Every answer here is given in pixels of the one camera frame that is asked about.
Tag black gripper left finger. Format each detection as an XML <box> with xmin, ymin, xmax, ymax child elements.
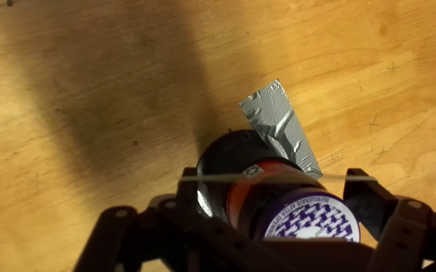
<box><xmin>177</xmin><ymin>168</ymin><xmax>197</xmax><ymax>227</ymax></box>

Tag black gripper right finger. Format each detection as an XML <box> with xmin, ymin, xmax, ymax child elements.
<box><xmin>343</xmin><ymin>168</ymin><xmax>398</xmax><ymax>241</ymax></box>

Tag dark jar with purple lid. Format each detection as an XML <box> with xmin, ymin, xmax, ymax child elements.
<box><xmin>197</xmin><ymin>130</ymin><xmax>360</xmax><ymax>242</ymax></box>

